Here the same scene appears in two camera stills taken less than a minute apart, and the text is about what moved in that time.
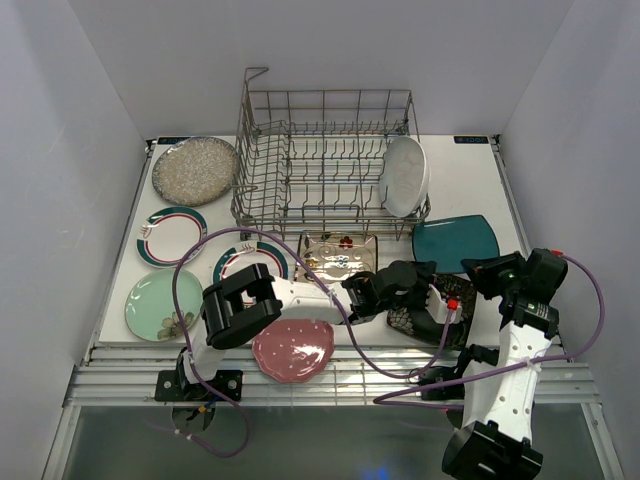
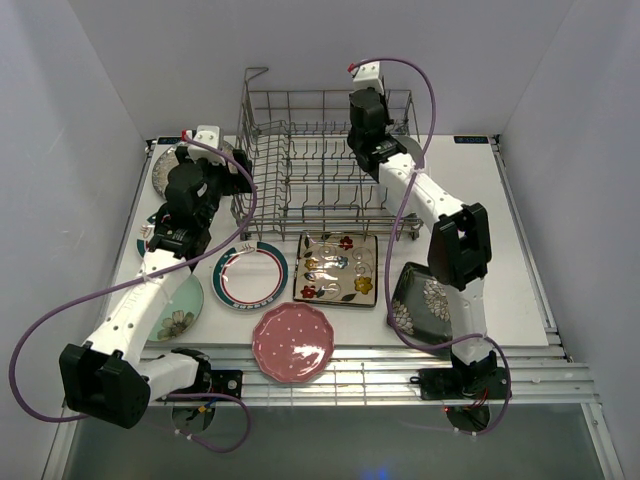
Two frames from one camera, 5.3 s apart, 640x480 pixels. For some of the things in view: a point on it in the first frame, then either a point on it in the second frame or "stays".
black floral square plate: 422,328 stays
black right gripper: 480,270 -> 388,121
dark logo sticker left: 170,140 stays
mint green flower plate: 150,308 stays
